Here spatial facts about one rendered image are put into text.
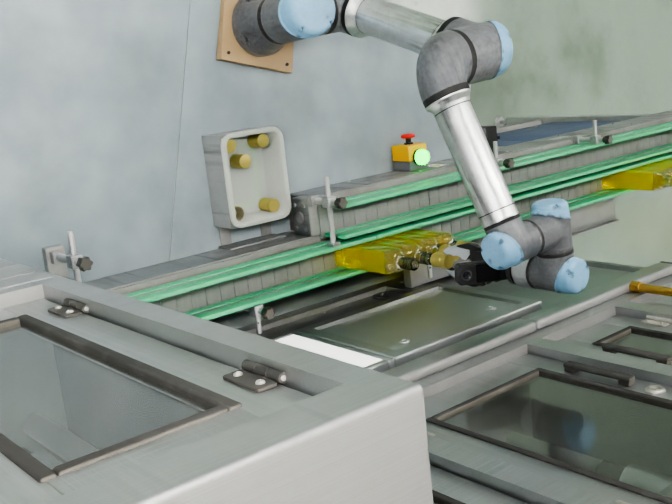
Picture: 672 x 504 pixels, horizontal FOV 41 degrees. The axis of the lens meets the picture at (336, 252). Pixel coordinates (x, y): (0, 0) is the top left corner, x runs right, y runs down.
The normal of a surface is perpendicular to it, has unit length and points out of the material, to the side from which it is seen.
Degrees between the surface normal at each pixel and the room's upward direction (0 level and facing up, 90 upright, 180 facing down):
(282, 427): 90
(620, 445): 90
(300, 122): 0
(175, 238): 0
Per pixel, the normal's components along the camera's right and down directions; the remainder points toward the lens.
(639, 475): -0.11, -0.97
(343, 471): 0.63, 0.10
